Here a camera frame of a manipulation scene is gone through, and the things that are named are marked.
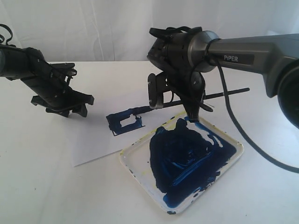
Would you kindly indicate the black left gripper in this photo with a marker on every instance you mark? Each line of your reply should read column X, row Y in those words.
column 53, row 91

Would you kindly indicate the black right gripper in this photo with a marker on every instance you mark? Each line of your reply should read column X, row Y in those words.
column 190, row 88

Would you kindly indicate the white paper sheet with square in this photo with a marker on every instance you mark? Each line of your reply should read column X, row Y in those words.
column 90, row 138

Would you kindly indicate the white paint tray blue paint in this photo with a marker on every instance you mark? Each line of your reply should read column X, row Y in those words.
column 178, row 161

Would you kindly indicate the white backdrop curtain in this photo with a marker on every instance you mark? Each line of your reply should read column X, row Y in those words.
column 118, row 30

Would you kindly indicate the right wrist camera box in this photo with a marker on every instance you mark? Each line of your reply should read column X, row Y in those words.
column 155, row 94

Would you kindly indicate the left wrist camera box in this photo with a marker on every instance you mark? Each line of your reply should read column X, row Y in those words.
column 63, row 66

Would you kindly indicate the black paintbrush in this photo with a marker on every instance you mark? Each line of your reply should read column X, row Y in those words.
column 145, row 109

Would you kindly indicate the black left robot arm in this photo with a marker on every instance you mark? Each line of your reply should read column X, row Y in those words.
column 12, row 59

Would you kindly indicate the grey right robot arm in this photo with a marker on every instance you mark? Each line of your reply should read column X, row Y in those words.
column 183, row 54

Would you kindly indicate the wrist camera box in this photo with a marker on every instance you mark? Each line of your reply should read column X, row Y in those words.
column 63, row 66
column 155, row 94

